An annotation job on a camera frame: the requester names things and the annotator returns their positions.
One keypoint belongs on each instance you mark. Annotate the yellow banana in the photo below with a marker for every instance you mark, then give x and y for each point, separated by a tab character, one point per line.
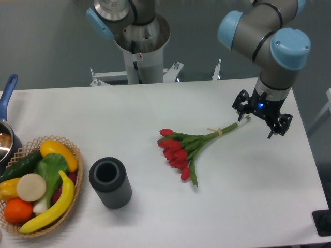
54	212

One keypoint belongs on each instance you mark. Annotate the beige round disc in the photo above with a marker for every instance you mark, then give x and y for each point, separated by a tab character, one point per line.
31	187

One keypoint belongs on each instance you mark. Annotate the black device at table edge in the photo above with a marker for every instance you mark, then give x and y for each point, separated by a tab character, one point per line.
322	222

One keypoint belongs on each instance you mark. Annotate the purple red vegetable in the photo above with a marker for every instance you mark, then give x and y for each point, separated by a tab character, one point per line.
73	177

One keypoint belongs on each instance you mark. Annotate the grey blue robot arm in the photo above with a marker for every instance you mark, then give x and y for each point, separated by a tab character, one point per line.
261	36

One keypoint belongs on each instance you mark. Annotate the yellow bell pepper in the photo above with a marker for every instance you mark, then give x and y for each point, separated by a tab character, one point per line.
8	189

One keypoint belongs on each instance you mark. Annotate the green cucumber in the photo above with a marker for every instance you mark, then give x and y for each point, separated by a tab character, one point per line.
22	167

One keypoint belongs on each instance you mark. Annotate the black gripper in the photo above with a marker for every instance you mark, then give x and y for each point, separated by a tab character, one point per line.
265	109

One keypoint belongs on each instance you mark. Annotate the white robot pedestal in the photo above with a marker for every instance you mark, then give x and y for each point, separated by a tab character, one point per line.
142	48

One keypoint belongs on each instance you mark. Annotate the orange fruit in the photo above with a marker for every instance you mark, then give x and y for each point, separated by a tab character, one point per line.
18	211

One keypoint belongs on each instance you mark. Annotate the red tulip bouquet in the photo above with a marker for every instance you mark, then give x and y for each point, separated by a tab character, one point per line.
181	150

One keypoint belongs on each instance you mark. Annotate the white frame at right edge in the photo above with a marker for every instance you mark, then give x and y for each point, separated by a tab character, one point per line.
321	117

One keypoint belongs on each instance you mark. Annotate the green bok choy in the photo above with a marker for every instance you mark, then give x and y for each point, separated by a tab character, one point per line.
48	169

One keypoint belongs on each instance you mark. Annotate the blue handled saucepan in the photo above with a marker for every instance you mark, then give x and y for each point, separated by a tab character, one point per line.
10	143

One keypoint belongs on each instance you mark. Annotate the woven wicker basket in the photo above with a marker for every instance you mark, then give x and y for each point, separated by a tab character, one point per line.
24	151

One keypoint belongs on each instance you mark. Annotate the dark grey ribbed vase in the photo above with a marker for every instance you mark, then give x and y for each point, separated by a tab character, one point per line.
108	177

